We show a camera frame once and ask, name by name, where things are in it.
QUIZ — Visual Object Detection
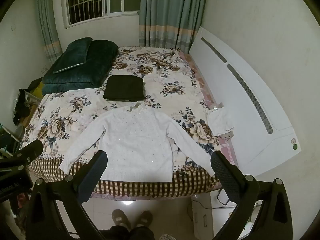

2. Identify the green metal rack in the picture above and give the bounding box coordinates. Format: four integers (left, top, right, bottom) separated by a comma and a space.
0, 122, 22, 159

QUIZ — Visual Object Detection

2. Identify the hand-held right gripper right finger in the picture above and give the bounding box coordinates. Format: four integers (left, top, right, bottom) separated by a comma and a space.
210, 151, 293, 240

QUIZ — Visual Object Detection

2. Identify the white bed headboard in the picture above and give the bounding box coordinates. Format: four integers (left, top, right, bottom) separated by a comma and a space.
189, 26, 302, 177

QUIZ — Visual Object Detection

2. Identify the dark green folded quilt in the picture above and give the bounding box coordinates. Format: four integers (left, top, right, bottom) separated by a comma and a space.
41, 39, 119, 96

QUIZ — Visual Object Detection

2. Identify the small white cloth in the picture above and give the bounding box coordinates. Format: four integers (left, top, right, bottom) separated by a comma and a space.
205, 106, 235, 136

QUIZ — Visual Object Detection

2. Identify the pile of dark clothes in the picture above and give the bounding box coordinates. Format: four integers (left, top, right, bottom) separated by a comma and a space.
14, 77, 43, 126

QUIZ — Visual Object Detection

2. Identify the barred window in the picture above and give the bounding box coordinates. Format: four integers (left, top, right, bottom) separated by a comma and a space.
61, 0, 142, 29

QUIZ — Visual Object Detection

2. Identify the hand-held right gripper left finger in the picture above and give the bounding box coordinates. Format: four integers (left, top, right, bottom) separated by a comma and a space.
25, 150, 108, 240

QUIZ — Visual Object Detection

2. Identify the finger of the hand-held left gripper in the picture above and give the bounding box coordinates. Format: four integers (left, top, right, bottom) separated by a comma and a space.
10, 139, 44, 167

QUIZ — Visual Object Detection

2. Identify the grey slipper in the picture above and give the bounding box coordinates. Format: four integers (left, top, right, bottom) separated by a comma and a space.
112, 209, 131, 231
137, 210, 153, 228

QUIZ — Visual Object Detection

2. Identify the black folded garment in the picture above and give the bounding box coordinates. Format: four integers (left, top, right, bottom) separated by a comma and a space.
103, 75, 146, 102

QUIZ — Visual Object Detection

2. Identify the black cable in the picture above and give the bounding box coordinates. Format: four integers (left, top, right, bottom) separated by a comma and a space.
189, 187, 238, 222

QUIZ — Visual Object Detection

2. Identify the narrow teal curtain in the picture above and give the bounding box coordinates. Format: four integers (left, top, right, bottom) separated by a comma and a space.
35, 0, 63, 64

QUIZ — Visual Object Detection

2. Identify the dark green pillow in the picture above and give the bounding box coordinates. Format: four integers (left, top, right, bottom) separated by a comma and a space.
52, 37, 94, 74

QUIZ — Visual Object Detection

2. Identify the white bedside cabinet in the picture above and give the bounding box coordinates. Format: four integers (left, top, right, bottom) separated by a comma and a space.
191, 194, 216, 240

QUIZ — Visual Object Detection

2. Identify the floral bed sheet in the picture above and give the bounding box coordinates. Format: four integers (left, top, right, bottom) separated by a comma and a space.
19, 46, 223, 202

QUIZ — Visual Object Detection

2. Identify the wide teal curtain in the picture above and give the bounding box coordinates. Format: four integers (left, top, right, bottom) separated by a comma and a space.
138, 0, 209, 54

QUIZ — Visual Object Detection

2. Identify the white knit sweater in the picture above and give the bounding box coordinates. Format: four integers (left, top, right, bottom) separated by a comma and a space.
59, 102, 217, 182

